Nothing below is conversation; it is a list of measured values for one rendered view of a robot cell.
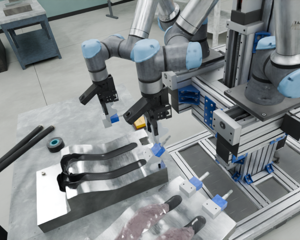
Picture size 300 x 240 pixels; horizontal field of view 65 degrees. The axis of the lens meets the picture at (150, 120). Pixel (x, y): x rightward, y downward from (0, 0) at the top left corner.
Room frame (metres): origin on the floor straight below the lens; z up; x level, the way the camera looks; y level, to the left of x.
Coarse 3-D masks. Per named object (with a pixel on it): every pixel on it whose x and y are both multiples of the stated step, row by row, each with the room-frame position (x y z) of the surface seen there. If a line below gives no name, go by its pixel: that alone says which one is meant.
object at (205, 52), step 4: (192, 40) 1.18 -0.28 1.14; (196, 40) 1.17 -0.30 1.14; (200, 40) 1.17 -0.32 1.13; (204, 40) 1.18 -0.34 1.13; (200, 44) 1.17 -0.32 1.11; (204, 44) 1.18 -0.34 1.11; (204, 48) 1.17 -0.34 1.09; (208, 48) 1.21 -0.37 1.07; (204, 52) 1.16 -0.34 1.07; (208, 52) 1.18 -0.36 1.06; (204, 56) 1.16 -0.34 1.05
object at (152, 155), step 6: (168, 138) 0.66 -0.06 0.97; (156, 144) 0.66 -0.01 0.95; (162, 144) 0.65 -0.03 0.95; (150, 150) 0.65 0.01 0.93; (156, 150) 0.64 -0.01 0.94; (162, 150) 0.63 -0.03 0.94; (144, 156) 0.64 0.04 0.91; (150, 156) 0.62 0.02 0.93; (156, 156) 0.62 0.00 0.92; (150, 162) 0.61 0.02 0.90
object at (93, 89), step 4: (92, 84) 0.90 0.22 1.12; (88, 88) 0.89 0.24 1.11; (92, 88) 0.87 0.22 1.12; (96, 88) 0.86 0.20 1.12; (100, 88) 0.87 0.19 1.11; (84, 92) 0.89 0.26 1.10; (88, 92) 0.87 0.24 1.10; (92, 92) 0.86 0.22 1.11; (96, 92) 0.86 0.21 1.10; (80, 96) 0.87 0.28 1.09; (84, 96) 0.86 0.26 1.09; (88, 96) 0.85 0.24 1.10; (92, 96) 0.86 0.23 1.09; (80, 100) 0.85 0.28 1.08; (84, 100) 0.85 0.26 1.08; (88, 100) 0.85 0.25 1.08; (84, 104) 0.85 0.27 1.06
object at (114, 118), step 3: (102, 114) 0.90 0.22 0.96; (114, 114) 0.91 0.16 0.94; (117, 114) 0.90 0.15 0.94; (120, 114) 0.91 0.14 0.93; (102, 117) 0.88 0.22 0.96; (105, 117) 0.88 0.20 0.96; (111, 117) 0.89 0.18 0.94; (114, 117) 0.88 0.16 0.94; (117, 117) 0.88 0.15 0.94; (102, 120) 0.86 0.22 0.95; (105, 120) 0.86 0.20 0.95; (111, 120) 0.87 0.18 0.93; (114, 120) 0.88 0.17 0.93; (117, 120) 0.88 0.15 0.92; (105, 123) 0.86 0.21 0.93; (108, 123) 0.87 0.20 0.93; (111, 123) 0.87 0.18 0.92; (105, 126) 0.86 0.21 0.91; (108, 126) 0.87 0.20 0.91; (111, 126) 0.87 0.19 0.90
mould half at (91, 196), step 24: (120, 144) 0.76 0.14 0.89; (48, 168) 0.70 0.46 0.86; (72, 168) 0.61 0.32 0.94; (96, 168) 0.62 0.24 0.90; (144, 168) 0.60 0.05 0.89; (48, 192) 0.57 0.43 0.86; (72, 192) 0.50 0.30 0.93; (96, 192) 0.51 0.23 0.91; (120, 192) 0.53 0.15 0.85; (48, 216) 0.47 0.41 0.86; (72, 216) 0.48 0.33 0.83
